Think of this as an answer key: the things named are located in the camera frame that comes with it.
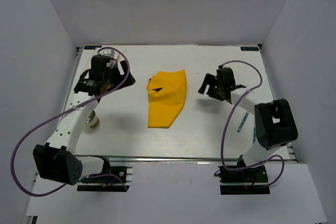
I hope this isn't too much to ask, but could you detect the yellow pikachu cloth napkin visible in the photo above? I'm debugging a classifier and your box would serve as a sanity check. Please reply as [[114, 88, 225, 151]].
[[146, 69, 187, 129]]

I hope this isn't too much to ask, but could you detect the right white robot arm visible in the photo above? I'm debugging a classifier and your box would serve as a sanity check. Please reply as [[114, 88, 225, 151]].
[[198, 66, 298, 182]]

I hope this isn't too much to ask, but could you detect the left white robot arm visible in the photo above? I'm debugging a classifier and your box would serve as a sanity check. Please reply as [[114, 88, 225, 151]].
[[33, 50, 135, 185]]

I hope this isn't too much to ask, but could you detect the white rectangular plate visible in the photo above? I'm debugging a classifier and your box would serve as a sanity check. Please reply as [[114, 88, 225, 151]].
[[76, 48, 129, 79]]

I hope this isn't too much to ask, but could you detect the left blue table label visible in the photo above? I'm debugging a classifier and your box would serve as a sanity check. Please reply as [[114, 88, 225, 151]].
[[83, 45, 102, 50]]

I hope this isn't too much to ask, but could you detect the paper cup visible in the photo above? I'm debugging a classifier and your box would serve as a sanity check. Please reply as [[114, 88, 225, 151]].
[[86, 111, 100, 129]]

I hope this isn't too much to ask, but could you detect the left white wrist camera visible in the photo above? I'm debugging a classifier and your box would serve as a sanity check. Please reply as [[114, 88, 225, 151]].
[[98, 48, 115, 60]]

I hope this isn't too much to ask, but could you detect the fork with green handle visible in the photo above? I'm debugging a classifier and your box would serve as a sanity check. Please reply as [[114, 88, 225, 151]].
[[237, 112, 249, 132]]

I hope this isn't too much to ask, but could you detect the knife with green handle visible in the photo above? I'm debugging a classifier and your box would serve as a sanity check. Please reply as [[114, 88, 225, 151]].
[[253, 126, 257, 145]]

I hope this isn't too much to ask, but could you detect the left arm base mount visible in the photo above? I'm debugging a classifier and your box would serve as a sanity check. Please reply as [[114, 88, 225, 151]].
[[77, 155, 133, 193]]

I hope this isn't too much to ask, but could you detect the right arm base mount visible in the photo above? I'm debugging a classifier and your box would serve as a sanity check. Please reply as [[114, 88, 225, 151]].
[[214, 166, 270, 195]]

